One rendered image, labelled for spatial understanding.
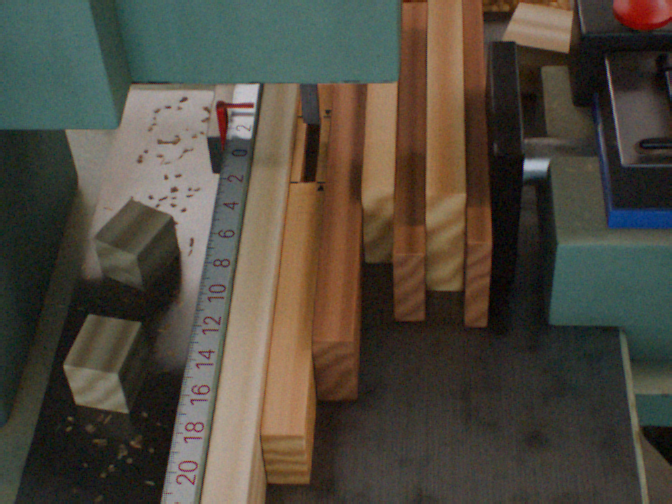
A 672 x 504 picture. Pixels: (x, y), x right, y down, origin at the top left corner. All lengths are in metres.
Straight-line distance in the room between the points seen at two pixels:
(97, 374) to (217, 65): 0.21
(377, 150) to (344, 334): 0.12
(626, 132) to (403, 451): 0.18
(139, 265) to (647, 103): 0.34
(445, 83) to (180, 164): 0.28
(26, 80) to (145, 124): 0.33
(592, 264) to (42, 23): 0.28
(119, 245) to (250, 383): 0.26
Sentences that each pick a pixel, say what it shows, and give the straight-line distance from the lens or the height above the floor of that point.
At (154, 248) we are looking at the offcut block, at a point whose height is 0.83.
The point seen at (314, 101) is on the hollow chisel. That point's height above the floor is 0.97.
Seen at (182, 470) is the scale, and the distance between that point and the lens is 0.53.
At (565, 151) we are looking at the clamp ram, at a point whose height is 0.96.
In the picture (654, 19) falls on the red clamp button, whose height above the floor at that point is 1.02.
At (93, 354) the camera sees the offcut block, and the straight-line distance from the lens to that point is 0.73.
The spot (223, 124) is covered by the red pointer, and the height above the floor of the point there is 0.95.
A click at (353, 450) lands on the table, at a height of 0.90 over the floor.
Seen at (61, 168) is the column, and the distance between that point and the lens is 0.84.
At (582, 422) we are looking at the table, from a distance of 0.60.
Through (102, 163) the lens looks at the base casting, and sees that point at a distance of 0.90.
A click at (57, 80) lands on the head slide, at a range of 0.60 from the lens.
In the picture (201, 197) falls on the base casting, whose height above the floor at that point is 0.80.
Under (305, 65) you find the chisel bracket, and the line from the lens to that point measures 0.61.
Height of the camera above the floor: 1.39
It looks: 46 degrees down
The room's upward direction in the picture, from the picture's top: 4 degrees counter-clockwise
